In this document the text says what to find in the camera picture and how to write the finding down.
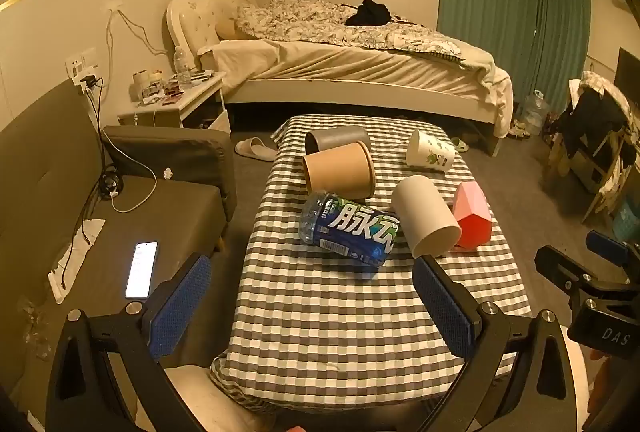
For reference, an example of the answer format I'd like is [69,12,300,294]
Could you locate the beige slippers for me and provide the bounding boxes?
[235,137,277,162]

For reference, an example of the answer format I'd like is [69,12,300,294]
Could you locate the black cable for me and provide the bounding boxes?
[75,76,125,243]

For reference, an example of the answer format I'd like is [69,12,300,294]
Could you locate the white lace pillow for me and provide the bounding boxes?
[199,0,259,39]

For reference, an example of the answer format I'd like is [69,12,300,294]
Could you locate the floral quilt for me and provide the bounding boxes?
[235,0,466,62]

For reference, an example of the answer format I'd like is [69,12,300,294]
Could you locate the beige bed sheet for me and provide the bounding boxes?
[196,32,515,139]

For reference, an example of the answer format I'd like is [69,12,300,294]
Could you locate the blue label plastic bottle cup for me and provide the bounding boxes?
[299,191,399,267]

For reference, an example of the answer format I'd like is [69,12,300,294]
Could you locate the white nightstand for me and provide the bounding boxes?
[117,71,232,133]

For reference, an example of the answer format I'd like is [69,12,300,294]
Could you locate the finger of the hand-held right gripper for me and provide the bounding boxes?
[533,245,603,309]
[585,229,630,264]

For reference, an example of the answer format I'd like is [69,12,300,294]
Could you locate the white printed cup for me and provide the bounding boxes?
[406,129,457,173]

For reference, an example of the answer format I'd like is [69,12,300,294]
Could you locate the smartphone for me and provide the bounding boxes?
[124,241,159,299]

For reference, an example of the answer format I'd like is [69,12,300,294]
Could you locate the wall outlet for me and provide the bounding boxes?
[65,46,99,89]

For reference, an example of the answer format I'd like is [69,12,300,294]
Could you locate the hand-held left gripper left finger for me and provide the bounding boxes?
[45,253,213,432]

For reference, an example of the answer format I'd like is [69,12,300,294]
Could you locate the teal basket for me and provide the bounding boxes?
[612,202,640,244]

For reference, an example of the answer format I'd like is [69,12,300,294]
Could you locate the plain white cup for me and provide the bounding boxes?
[391,175,462,259]

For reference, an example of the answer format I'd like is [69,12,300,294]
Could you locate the pile of clothes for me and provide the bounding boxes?
[556,71,640,173]

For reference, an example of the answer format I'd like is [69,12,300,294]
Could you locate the black television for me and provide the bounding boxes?
[614,46,640,101]

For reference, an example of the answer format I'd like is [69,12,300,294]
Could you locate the white charging cable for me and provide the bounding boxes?
[112,151,159,213]

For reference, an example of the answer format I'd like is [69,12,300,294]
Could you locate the wooden chair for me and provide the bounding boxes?
[547,122,636,224]

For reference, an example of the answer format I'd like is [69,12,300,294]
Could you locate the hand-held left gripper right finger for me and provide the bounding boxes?
[413,254,584,432]

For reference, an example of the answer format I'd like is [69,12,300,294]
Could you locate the grey sofa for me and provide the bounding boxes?
[0,77,239,395]

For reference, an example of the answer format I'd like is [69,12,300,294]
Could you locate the large water jug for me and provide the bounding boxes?
[520,89,551,136]

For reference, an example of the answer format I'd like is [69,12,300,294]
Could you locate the clear plastic water bottle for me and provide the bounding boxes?
[173,46,194,86]

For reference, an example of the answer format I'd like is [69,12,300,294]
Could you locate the brown paper cup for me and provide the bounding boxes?
[302,141,376,201]

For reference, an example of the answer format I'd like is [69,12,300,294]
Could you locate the black clothing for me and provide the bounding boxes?
[345,0,394,27]

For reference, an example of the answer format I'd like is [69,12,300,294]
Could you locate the white tissue paper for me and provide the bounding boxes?
[47,218,107,304]

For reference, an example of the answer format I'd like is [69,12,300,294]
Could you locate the checkered tablecloth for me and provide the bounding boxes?
[210,113,532,414]

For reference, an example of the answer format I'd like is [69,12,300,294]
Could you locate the pink house-shaped box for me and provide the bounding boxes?
[452,182,494,250]

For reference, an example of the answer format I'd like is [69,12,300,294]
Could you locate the white bed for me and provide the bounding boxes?
[166,0,515,158]

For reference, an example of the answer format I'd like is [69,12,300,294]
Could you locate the grey cup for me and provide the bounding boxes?
[305,125,372,159]

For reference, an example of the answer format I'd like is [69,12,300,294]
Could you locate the crumpled clear plastic wrap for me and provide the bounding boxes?
[17,297,57,359]

